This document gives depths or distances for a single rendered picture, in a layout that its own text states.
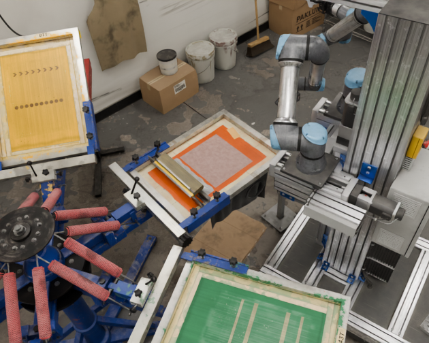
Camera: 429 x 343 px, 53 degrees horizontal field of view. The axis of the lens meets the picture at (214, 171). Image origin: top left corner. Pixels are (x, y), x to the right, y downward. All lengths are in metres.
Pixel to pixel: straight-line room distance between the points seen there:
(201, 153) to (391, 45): 1.33
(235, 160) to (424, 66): 1.23
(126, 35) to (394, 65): 2.91
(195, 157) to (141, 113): 2.00
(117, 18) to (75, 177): 1.49
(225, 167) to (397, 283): 1.37
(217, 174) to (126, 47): 2.14
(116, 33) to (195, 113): 1.07
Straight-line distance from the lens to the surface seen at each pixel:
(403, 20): 1.76
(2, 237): 2.14
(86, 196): 3.91
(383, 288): 3.07
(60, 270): 2.04
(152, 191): 2.46
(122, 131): 4.40
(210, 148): 2.68
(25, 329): 2.16
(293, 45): 2.05
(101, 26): 4.12
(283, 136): 2.00
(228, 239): 3.36
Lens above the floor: 2.84
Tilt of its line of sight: 48 degrees down
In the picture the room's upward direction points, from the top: 6 degrees counter-clockwise
